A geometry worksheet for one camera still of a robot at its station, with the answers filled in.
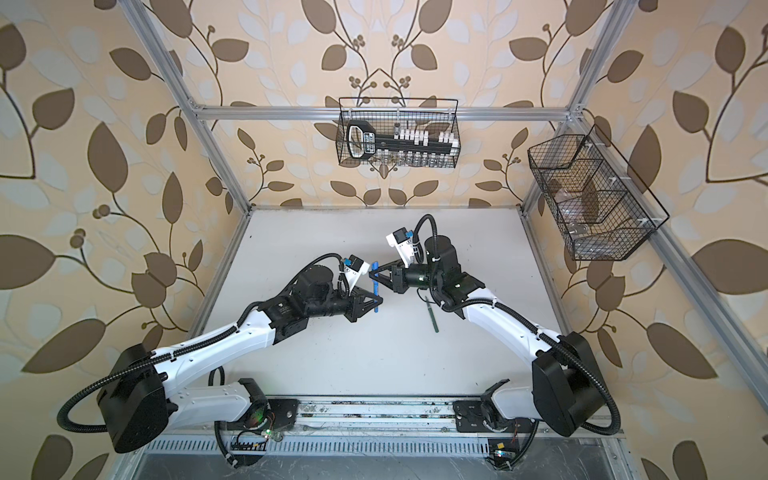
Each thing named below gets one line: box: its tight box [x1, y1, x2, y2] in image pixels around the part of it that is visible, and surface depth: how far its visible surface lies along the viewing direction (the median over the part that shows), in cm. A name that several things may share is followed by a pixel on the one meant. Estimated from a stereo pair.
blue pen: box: [372, 261, 379, 313], surface depth 75 cm
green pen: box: [425, 296, 439, 333], surface depth 93 cm
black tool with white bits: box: [347, 120, 459, 159], surface depth 84 cm
